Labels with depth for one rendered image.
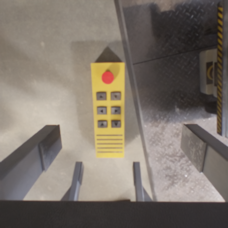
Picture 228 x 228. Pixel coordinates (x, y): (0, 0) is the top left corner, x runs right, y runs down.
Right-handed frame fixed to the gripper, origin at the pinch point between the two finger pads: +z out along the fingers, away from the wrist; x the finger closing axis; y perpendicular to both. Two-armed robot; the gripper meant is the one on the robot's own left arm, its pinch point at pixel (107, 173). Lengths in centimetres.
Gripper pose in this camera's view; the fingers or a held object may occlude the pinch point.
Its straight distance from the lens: 34.2
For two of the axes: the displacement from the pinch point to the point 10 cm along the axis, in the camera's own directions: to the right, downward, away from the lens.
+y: 0.2, 6.9, 7.3
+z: 0.1, -7.3, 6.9
